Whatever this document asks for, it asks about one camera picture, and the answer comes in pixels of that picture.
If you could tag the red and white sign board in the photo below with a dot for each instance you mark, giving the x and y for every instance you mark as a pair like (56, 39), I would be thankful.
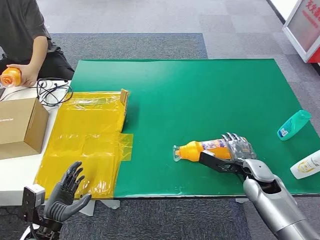
(303, 26)

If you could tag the orange bottle with clear cap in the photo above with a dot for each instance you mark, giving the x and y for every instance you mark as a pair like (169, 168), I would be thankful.
(193, 150)

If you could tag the person's hand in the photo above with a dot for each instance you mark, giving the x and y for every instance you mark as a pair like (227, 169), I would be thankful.
(27, 74)

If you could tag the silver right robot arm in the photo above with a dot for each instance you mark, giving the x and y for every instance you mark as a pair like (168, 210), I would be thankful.
(275, 205)

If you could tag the green table mat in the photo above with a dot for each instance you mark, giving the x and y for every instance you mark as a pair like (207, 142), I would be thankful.
(200, 106)

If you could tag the person's forearm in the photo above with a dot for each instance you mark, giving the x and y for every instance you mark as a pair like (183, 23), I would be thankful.
(38, 53)

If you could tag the white plastic bottle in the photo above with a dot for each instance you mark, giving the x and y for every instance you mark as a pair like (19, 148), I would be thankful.
(306, 165)

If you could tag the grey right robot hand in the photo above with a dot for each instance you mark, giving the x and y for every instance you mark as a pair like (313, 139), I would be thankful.
(240, 149)

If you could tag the teal plastic bottle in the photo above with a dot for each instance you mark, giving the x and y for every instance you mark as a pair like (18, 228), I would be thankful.
(293, 125)

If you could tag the person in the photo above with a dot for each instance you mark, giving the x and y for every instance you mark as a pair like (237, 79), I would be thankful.
(17, 30)

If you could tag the small orange bottle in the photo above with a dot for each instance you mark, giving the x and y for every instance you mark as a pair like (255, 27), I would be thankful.
(11, 77)

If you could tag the brown cardboard box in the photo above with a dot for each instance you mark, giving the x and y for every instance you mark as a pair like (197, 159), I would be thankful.
(17, 126)

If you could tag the yellow film-wrapped tray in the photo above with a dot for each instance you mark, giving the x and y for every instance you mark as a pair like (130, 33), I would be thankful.
(84, 139)

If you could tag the white table foot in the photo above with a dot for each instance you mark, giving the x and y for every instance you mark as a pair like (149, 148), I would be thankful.
(111, 203)
(241, 200)

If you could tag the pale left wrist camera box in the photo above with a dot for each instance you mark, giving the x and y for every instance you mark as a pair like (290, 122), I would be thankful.
(33, 195)

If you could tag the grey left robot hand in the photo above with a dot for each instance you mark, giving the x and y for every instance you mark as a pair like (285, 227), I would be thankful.
(61, 202)

